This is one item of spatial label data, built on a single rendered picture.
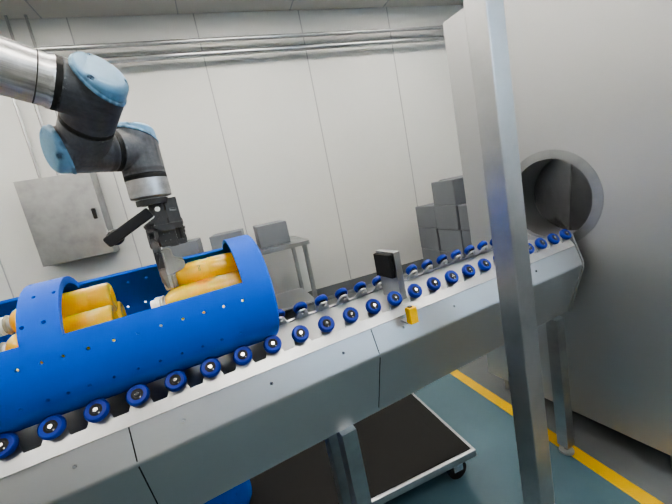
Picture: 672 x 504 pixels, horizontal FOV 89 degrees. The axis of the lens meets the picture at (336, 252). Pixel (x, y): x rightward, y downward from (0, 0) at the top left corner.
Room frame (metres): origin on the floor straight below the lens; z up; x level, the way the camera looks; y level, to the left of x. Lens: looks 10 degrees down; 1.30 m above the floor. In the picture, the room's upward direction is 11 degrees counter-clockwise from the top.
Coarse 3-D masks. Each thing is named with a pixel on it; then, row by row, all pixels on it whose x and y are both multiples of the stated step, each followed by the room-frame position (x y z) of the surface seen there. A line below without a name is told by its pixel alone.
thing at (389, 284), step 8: (376, 256) 1.09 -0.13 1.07; (384, 256) 1.05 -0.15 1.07; (392, 256) 1.04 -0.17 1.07; (376, 264) 1.10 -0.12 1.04; (384, 264) 1.06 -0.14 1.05; (392, 264) 1.03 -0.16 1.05; (400, 264) 1.04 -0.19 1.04; (384, 272) 1.06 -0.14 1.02; (392, 272) 1.03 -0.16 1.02; (400, 272) 1.04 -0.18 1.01; (384, 280) 1.10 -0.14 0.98; (392, 280) 1.06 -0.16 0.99; (400, 280) 1.03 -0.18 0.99; (384, 288) 1.11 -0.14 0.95; (392, 288) 1.06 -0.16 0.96; (400, 288) 1.03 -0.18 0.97
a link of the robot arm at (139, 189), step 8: (160, 176) 0.82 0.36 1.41; (128, 184) 0.80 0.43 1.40; (136, 184) 0.79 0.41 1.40; (144, 184) 0.79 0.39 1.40; (152, 184) 0.80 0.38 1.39; (160, 184) 0.81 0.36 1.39; (168, 184) 0.84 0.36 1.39; (128, 192) 0.81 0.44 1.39; (136, 192) 0.79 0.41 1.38; (144, 192) 0.79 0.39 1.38; (152, 192) 0.80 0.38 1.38; (160, 192) 0.81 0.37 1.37; (168, 192) 0.83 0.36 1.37; (136, 200) 0.83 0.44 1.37
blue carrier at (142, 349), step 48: (240, 240) 0.85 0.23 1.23; (48, 288) 0.68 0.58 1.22; (144, 288) 0.91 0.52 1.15; (240, 288) 0.75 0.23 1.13; (48, 336) 0.61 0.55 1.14; (96, 336) 0.64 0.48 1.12; (144, 336) 0.66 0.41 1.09; (192, 336) 0.70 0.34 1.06; (240, 336) 0.76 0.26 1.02; (0, 384) 0.57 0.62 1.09; (48, 384) 0.60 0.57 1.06; (96, 384) 0.64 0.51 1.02; (0, 432) 0.59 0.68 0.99
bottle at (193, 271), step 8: (216, 256) 0.87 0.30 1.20; (224, 256) 0.87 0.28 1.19; (232, 256) 0.87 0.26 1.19; (192, 264) 0.84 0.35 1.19; (200, 264) 0.84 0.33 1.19; (208, 264) 0.84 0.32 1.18; (216, 264) 0.85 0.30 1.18; (224, 264) 0.85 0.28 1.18; (232, 264) 0.86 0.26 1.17; (176, 272) 0.83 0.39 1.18; (184, 272) 0.82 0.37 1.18; (192, 272) 0.82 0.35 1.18; (200, 272) 0.83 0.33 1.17; (208, 272) 0.84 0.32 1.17; (216, 272) 0.84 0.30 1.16; (224, 272) 0.85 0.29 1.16; (176, 280) 0.82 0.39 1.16; (184, 280) 0.82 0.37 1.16; (192, 280) 0.82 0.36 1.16
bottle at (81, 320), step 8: (80, 312) 0.71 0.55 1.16; (88, 312) 0.70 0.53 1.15; (96, 312) 0.70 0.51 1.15; (104, 312) 0.70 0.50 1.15; (112, 312) 0.71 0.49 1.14; (64, 320) 0.68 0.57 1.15; (72, 320) 0.68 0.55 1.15; (80, 320) 0.68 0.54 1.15; (88, 320) 0.68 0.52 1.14; (96, 320) 0.69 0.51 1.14; (104, 320) 0.69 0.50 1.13; (64, 328) 0.67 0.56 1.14; (72, 328) 0.67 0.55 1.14; (80, 328) 0.67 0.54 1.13; (16, 336) 0.64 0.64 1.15; (0, 344) 0.64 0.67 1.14; (8, 344) 0.64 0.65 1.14; (16, 344) 0.63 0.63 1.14
